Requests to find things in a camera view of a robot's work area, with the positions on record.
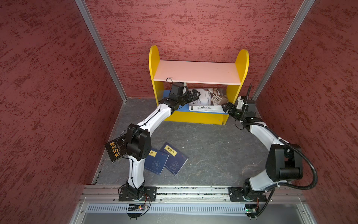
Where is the corner aluminium profile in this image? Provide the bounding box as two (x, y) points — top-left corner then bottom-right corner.
(75, 0), (127, 102)
(253, 0), (315, 100)

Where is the heritage culture photo book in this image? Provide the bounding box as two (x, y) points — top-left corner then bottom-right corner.
(196, 88), (229, 106)

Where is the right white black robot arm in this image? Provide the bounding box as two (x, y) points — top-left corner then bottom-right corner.
(222, 96), (303, 201)

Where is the right dark blue booklet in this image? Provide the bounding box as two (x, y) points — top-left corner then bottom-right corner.
(160, 142), (188, 175)

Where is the yellow pink blue bookshelf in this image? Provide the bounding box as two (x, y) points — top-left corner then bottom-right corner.
(149, 45), (249, 125)

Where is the right green circuit board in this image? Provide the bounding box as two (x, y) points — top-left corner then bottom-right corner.
(244, 204), (260, 217)

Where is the slotted white cable duct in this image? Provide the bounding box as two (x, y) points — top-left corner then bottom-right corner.
(86, 203), (245, 215)

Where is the left corner aluminium profile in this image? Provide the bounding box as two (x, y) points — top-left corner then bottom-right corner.
(75, 0), (127, 102)

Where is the black book with gold letters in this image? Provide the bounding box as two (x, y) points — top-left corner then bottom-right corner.
(105, 137), (127, 162)

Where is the black corrugated cable conduit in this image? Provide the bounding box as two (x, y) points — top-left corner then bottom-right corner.
(243, 84), (318, 191)

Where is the left green circuit board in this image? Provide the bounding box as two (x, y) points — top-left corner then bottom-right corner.
(128, 204), (147, 212)

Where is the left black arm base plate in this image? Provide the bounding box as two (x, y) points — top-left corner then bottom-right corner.
(118, 186), (157, 202)

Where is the green circuit board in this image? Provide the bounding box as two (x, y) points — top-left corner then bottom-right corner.
(244, 204), (260, 217)
(128, 204), (147, 212)

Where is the aluminium mounting rail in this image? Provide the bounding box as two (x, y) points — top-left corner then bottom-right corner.
(79, 184), (306, 204)

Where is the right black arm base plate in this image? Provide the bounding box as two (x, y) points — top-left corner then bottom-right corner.
(228, 187), (267, 202)

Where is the dark blue booklet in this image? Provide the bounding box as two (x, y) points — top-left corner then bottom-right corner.
(160, 142), (188, 175)
(144, 149), (169, 175)

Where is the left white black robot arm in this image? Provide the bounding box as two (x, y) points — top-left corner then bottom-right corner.
(124, 83), (201, 201)

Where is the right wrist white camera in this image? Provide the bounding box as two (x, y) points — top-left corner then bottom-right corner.
(236, 96), (248, 112)

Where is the right corner aluminium profile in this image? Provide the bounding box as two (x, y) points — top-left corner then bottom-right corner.
(253, 0), (315, 100)

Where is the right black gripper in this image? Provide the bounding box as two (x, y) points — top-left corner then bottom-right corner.
(221, 102), (246, 120)

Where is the white book with brown blocks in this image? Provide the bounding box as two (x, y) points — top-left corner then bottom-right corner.
(189, 105), (224, 113)

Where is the left dark blue booklet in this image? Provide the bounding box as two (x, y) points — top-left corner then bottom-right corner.
(144, 149), (169, 175)

